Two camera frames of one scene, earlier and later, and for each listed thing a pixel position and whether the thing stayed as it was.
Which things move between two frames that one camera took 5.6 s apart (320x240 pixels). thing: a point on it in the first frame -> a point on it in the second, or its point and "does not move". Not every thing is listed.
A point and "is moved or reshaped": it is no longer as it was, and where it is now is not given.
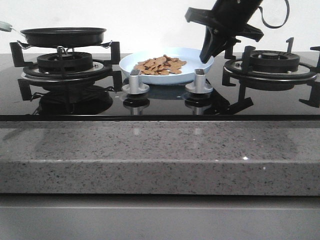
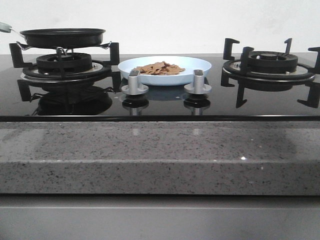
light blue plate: (165, 65) is moved or reshaped
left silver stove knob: (134, 87) does not move
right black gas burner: (274, 61) does not move
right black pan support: (238, 71) does not move
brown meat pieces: (162, 65) is moved or reshaped
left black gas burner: (63, 62) does not move
